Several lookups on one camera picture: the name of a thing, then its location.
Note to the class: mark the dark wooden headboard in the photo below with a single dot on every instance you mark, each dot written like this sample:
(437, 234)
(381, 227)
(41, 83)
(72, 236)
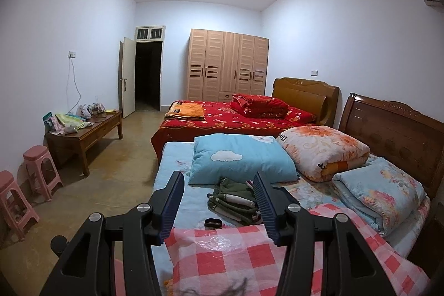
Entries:
(392, 133)

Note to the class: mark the low wooden table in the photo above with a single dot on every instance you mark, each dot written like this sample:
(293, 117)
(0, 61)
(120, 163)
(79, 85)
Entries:
(93, 134)

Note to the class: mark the light wooden headboard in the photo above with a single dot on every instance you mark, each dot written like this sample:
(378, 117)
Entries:
(305, 91)

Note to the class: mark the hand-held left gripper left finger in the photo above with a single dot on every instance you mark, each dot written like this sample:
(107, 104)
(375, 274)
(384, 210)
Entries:
(171, 209)

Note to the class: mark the clear plastic bag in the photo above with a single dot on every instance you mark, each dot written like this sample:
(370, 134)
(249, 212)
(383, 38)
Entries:
(239, 242)

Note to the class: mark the transom window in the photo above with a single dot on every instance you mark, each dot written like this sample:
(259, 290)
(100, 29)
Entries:
(150, 33)

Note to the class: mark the small green packet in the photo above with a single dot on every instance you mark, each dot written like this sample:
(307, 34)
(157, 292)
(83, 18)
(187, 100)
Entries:
(49, 122)

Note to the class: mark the orange folded blanket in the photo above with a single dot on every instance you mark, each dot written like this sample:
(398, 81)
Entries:
(185, 110)

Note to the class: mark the white door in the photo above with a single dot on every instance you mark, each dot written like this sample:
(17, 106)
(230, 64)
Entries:
(127, 77)

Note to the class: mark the light blue floral quilt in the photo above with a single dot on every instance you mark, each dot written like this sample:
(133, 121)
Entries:
(378, 192)

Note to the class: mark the pile of clutter on table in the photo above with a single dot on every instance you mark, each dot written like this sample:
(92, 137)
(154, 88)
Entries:
(71, 121)

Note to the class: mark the light wooden wardrobe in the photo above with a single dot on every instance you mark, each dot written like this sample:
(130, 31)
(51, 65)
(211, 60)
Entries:
(227, 65)

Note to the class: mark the near bed with headboard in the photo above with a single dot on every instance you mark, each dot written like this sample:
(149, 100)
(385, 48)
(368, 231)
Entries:
(177, 160)

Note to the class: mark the pink plastic stool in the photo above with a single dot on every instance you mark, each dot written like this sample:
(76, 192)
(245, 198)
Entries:
(41, 167)
(15, 202)

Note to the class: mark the yellow flat item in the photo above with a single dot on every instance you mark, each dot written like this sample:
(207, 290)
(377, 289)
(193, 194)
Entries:
(111, 111)

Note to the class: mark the far bed with red cover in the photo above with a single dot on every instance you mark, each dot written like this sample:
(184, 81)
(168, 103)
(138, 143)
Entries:
(225, 122)

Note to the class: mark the small black band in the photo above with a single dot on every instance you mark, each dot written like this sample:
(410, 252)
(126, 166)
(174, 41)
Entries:
(213, 223)

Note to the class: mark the printed plastic bag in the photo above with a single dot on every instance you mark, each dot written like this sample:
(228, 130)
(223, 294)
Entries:
(91, 110)

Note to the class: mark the orange floral quilt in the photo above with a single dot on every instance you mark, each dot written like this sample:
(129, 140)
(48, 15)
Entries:
(322, 150)

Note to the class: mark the stack of clothes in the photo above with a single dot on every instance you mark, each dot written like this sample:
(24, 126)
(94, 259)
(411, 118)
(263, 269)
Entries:
(232, 204)

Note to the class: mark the blue cloud print pillow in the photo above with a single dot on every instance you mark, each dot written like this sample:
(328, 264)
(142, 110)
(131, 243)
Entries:
(239, 157)

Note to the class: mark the pink checked bed sheet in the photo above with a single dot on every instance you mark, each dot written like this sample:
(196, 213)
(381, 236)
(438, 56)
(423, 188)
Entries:
(222, 258)

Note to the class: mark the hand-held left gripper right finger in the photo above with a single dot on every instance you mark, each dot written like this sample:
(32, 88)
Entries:
(269, 212)

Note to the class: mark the red folded quilt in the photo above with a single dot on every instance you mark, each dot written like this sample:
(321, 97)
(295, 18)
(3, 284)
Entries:
(258, 105)

